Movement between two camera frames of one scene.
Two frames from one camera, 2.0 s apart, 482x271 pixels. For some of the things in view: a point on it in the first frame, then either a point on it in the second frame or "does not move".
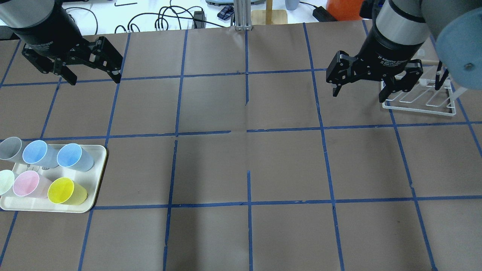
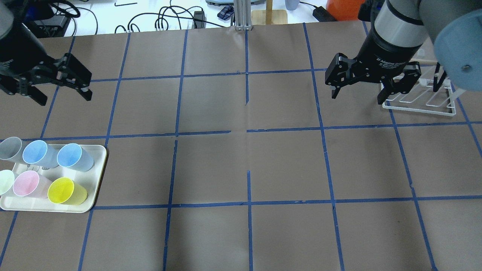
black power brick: [199, 20] does not move
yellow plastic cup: [64, 190] does not move
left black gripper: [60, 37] → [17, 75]
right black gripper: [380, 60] does not move
